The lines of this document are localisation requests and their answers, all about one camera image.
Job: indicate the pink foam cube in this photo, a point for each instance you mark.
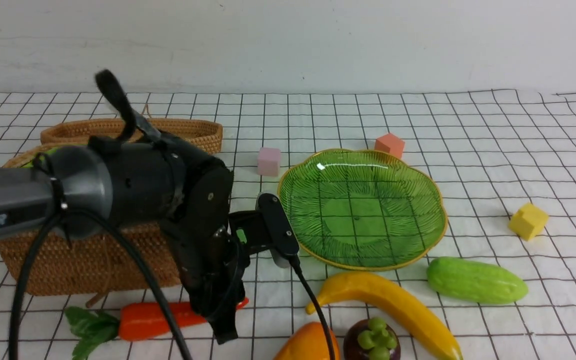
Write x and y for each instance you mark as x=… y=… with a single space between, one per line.
x=269 y=162

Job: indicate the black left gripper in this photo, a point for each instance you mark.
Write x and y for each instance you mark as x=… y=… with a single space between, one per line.
x=208 y=260

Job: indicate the green foam cube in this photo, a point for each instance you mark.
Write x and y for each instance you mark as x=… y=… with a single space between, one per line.
x=241 y=236

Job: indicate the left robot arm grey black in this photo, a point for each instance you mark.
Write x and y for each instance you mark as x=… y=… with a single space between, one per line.
x=110 y=184

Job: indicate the green toy cucumber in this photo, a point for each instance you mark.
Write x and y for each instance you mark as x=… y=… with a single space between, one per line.
x=473 y=281

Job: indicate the woven rattan basket lid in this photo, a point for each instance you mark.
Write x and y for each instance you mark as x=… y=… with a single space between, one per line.
x=206 y=135

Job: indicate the white checkered tablecloth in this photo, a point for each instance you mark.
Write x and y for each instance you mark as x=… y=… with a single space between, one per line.
x=489 y=152

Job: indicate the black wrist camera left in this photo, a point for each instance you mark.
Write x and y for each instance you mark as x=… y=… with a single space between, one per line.
x=267 y=228

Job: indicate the yellow toy banana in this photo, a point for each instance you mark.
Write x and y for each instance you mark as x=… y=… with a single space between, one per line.
x=404 y=308

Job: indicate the yellow foam cube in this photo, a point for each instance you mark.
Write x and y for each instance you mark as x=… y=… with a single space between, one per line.
x=528 y=221

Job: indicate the purple toy mangosteen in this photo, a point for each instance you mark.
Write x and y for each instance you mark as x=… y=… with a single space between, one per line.
x=371 y=339

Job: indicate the orange toy mango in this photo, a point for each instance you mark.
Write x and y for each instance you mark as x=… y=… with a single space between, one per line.
x=307 y=343

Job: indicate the orange-red foam cube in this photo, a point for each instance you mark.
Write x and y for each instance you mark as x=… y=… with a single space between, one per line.
x=391 y=144

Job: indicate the green glass leaf plate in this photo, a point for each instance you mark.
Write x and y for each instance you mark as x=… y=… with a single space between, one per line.
x=362 y=210

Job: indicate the orange toy carrot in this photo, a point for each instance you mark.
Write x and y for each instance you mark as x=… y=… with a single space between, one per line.
x=136 y=322

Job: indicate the woven rattan basket green lining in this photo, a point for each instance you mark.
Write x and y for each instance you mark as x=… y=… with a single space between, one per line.
x=98 y=264

